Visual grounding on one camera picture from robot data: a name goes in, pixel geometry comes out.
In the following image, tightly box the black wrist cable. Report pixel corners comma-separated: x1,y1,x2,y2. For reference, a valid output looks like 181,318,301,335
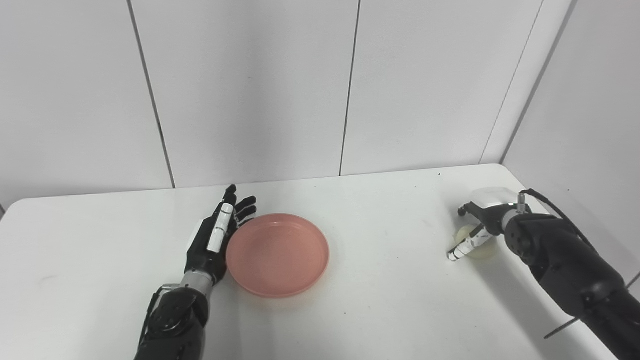
139,284,177,346
516,188,640,286

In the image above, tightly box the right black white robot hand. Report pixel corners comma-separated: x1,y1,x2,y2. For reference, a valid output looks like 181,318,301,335
446,187,526,262

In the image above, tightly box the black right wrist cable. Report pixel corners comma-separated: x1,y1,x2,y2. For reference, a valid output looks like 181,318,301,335
516,188,640,286

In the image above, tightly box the pink round plate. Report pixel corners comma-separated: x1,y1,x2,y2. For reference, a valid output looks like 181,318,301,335
225,213,331,299

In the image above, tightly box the white steamed bun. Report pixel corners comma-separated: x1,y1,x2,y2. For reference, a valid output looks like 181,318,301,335
453,224,499,260

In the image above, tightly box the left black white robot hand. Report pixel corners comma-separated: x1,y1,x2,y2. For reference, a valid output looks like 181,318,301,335
184,184,258,286

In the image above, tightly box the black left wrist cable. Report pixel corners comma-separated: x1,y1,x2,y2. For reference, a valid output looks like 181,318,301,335
139,284,177,346

